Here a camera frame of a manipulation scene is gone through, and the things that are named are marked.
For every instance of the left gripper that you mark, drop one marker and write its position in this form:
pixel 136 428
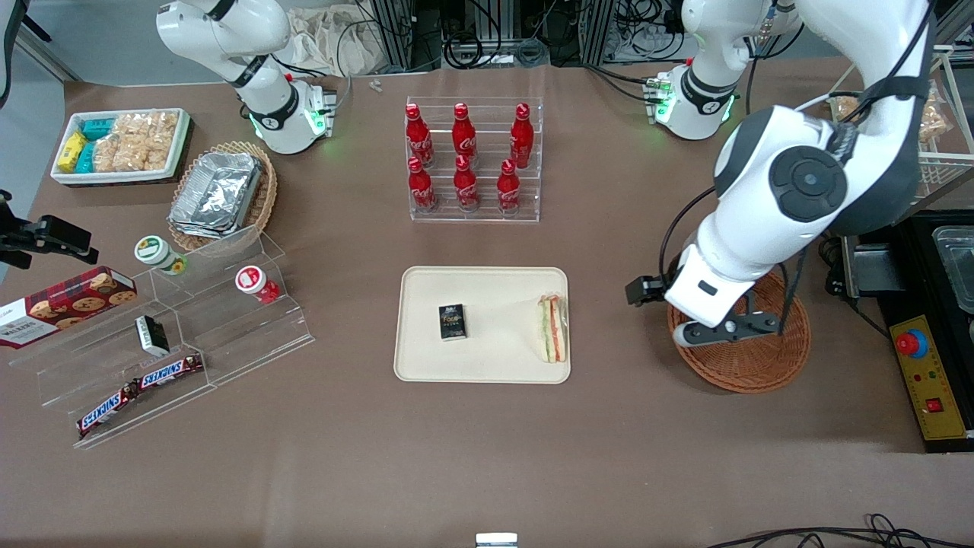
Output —
pixel 647 291

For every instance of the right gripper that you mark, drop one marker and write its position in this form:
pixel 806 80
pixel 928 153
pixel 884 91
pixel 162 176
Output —
pixel 46 235

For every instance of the triangle sandwich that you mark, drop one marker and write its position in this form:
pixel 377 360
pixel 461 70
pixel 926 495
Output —
pixel 552 331

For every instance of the round brown wicker basket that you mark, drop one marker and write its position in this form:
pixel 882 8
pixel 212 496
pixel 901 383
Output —
pixel 753 369

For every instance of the beige plastic tray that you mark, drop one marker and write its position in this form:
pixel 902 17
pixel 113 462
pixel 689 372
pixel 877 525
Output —
pixel 487 350

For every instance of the light oval wicker basket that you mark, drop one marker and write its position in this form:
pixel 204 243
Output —
pixel 265 198

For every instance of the red tartan cookie box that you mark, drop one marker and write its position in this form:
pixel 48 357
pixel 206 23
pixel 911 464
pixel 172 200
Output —
pixel 68 304

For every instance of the white rectangular snack bin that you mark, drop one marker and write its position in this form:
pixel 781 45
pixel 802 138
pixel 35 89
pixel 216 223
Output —
pixel 122 176

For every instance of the green lid yogurt cup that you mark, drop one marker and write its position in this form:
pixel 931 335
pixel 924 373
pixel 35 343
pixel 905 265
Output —
pixel 156 251

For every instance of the teal snack pack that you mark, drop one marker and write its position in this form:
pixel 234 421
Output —
pixel 85 157
pixel 97 128

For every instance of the yellow snack pack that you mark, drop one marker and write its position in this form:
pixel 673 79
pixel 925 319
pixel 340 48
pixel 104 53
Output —
pixel 71 151

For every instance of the clear rice cracker bag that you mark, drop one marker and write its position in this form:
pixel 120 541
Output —
pixel 148 125
pixel 129 156

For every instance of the small black white box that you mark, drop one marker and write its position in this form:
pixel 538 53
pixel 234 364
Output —
pixel 154 335

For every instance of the silver foil containers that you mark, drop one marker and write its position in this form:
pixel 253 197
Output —
pixel 217 194

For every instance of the Snickers chocolate bar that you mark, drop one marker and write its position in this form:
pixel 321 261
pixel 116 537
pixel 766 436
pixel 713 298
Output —
pixel 169 371
pixel 106 409

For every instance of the red cola bottle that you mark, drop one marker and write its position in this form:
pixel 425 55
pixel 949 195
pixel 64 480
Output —
pixel 466 189
pixel 418 137
pixel 508 192
pixel 421 190
pixel 522 137
pixel 464 137

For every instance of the red lid yogurt cup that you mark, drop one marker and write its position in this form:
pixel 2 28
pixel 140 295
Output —
pixel 249 280

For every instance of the clear acrylic step display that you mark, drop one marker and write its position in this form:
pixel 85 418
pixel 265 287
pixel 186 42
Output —
pixel 228 335

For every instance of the small black snack box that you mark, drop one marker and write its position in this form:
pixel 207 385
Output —
pixel 453 322

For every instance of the clear acrylic bottle rack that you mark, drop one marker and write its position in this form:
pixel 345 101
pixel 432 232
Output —
pixel 493 137

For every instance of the black stand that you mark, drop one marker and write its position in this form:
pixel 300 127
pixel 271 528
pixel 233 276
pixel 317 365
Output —
pixel 17 19

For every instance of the red emergency stop button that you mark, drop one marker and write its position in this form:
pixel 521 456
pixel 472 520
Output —
pixel 908 344

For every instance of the clear cracker snack bag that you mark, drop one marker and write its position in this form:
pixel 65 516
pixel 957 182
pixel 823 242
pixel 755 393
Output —
pixel 845 108
pixel 934 114

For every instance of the small white object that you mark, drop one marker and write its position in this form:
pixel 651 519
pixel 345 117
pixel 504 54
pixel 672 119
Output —
pixel 496 540

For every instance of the black yellow control box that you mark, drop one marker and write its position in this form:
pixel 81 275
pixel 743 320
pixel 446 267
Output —
pixel 932 380

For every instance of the clear plastic container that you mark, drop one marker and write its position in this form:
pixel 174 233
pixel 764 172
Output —
pixel 959 266

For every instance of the beige cloth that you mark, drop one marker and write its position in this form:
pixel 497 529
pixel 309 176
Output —
pixel 327 46

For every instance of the grey metal bracket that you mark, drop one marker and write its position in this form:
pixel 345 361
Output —
pixel 871 270

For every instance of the aluminium frame post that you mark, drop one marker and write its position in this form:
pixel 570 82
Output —
pixel 597 30
pixel 403 34

